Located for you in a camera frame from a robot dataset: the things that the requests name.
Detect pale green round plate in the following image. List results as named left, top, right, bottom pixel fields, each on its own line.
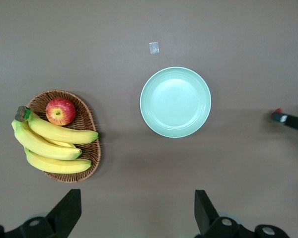
left=139, top=66, right=212, bottom=138

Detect brown wicker basket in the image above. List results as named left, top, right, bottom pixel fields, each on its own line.
left=26, top=89, right=101, bottom=183

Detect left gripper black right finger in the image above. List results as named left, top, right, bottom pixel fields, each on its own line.
left=194, top=189, right=289, bottom=238

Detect brown paper table cover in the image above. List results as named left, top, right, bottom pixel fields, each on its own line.
left=0, top=0, right=298, bottom=238

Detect red strawberry green leaves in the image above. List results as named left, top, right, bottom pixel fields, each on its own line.
left=269, top=108, right=284, bottom=122

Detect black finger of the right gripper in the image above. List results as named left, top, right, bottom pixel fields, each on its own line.
left=273, top=113, right=298, bottom=134

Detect yellow banana bunch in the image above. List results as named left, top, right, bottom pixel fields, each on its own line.
left=11, top=106, right=99, bottom=174

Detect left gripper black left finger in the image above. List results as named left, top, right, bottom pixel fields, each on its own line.
left=0, top=189, right=82, bottom=238

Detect small clear tape piece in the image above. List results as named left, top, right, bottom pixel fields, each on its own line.
left=149, top=42, right=160, bottom=55

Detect red yellow apple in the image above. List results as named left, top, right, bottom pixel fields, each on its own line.
left=45, top=97, right=77, bottom=126

